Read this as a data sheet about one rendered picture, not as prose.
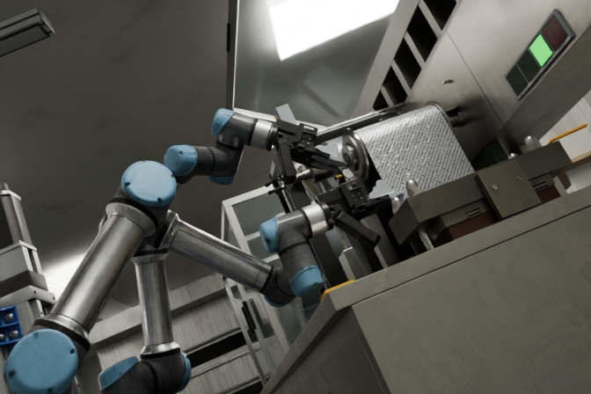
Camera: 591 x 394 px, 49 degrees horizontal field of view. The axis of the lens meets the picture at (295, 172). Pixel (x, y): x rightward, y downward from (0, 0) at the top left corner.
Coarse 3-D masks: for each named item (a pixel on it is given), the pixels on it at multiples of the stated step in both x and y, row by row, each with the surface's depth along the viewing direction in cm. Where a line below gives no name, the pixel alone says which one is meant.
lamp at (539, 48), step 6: (540, 36) 135; (534, 42) 137; (540, 42) 136; (534, 48) 138; (540, 48) 136; (546, 48) 134; (534, 54) 138; (540, 54) 137; (546, 54) 135; (540, 60) 137; (546, 60) 136
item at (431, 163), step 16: (416, 144) 165; (432, 144) 165; (448, 144) 166; (384, 160) 162; (400, 160) 162; (416, 160) 163; (432, 160) 163; (448, 160) 164; (464, 160) 164; (384, 176) 160; (400, 176) 161; (416, 176) 161; (432, 176) 162; (448, 176) 162
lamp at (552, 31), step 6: (552, 18) 130; (552, 24) 130; (558, 24) 129; (546, 30) 133; (552, 30) 131; (558, 30) 129; (546, 36) 133; (552, 36) 131; (558, 36) 130; (564, 36) 128; (552, 42) 132; (558, 42) 130
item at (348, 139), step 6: (348, 138) 166; (342, 144) 172; (354, 144) 163; (354, 150) 165; (360, 150) 163; (366, 150) 163; (360, 156) 163; (360, 162) 164; (372, 162) 164; (360, 168) 165; (372, 168) 166; (354, 174) 170; (360, 174) 167
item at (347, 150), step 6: (348, 144) 167; (342, 150) 170; (348, 150) 165; (342, 156) 171; (348, 156) 167; (354, 156) 165; (348, 162) 168; (354, 162) 165; (348, 168) 170; (354, 168) 166
